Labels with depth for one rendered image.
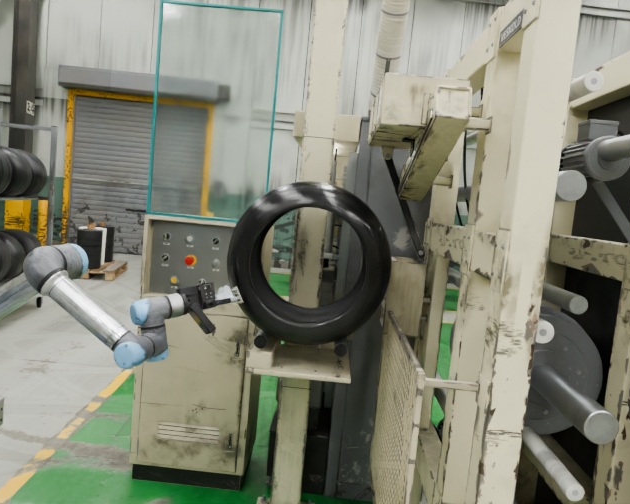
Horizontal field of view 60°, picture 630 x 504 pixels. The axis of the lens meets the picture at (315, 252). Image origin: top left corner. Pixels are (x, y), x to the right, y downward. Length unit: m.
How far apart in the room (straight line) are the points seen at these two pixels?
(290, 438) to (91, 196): 9.65
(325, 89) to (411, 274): 0.81
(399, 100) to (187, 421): 1.79
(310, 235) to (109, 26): 10.07
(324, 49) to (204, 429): 1.77
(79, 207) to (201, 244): 9.24
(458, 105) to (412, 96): 0.15
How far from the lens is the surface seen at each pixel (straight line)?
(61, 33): 12.24
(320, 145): 2.21
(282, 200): 1.83
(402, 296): 2.17
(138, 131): 11.41
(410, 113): 1.61
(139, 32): 11.77
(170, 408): 2.72
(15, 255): 5.79
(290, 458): 2.45
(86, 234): 8.24
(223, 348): 2.57
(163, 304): 1.74
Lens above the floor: 1.40
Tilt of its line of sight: 5 degrees down
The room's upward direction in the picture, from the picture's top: 5 degrees clockwise
